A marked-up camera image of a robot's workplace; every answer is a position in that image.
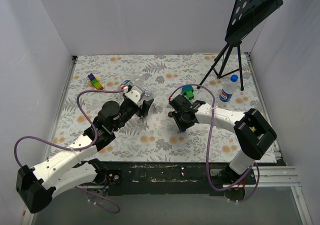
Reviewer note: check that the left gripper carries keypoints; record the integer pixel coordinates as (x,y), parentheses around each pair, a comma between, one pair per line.
(144,108)

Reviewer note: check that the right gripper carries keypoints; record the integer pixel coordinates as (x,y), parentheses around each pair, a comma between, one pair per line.
(178,121)

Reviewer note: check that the Pepsi plastic bottle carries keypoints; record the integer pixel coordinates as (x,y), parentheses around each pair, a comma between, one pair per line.
(228,90)

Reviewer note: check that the blue label bottle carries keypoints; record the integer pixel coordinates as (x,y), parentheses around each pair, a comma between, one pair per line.
(148,96)

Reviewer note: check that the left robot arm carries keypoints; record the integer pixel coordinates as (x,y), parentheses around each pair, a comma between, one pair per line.
(38,185)

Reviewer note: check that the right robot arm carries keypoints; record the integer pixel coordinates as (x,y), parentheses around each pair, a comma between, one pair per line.
(254,134)

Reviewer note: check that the clear lying bottle silver label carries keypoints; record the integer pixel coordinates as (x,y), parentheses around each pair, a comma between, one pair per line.
(136,79)

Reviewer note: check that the green blue toy bricks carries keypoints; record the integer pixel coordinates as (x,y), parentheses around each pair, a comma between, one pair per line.
(188,92)

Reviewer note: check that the floral table cloth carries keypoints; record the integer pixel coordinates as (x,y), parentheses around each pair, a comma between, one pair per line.
(155,138)

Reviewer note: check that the multicolour toy brick stack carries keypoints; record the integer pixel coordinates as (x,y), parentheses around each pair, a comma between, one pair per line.
(95,82)

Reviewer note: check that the black base beam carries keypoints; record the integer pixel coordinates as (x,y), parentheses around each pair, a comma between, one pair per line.
(174,178)

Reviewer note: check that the black music stand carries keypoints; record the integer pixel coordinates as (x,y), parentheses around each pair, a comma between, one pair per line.
(246,15)

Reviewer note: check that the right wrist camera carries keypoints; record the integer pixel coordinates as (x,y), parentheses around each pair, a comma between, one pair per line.
(181,104)

